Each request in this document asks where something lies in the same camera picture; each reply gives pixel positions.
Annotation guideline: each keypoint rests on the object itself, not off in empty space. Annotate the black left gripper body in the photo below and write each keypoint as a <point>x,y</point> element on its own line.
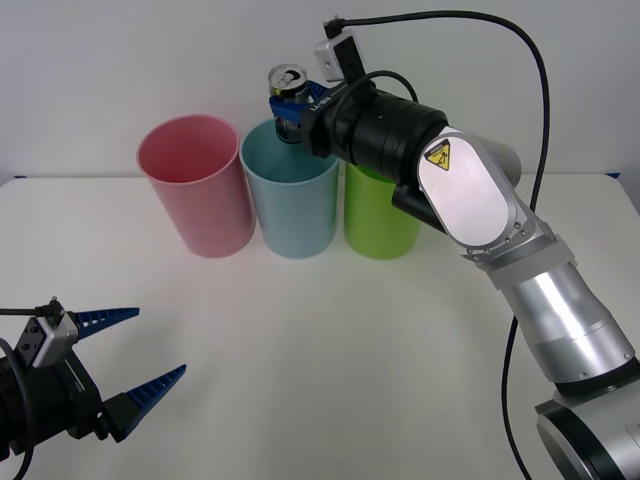
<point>70,400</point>

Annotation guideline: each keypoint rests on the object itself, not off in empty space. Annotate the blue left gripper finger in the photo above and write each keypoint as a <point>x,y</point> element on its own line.
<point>135,405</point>
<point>100,318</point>

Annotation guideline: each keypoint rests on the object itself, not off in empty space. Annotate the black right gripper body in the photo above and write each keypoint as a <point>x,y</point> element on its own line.
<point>320,125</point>

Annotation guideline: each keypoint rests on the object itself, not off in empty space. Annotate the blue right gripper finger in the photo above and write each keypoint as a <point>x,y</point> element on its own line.
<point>287,110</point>
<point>317,91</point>

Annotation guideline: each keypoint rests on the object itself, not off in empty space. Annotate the silver-topped dark drink can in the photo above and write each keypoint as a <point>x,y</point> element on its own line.
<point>286,77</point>

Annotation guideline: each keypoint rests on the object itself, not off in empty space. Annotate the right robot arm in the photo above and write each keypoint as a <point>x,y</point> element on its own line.
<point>465,190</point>

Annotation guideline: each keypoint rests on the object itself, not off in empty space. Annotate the pale blue plastic bin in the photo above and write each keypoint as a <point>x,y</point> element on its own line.
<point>295,220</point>

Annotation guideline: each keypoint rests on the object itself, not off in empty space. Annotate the green plastic bin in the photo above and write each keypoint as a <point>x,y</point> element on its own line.
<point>375,220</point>

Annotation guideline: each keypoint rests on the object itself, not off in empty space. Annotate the pink plastic bin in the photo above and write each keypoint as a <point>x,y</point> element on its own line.
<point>210,220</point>

